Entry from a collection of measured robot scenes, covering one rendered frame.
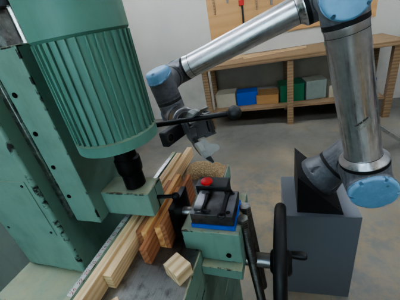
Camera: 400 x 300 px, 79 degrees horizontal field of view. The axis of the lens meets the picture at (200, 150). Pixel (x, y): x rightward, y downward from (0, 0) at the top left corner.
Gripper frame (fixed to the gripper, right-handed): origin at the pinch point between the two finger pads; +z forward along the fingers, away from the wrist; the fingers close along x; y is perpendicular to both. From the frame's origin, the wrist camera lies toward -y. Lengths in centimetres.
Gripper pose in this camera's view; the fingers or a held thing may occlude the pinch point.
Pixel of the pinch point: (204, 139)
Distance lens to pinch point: 63.5
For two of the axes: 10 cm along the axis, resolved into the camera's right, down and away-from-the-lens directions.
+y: 8.8, -4.0, 2.5
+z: 3.8, 3.0, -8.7
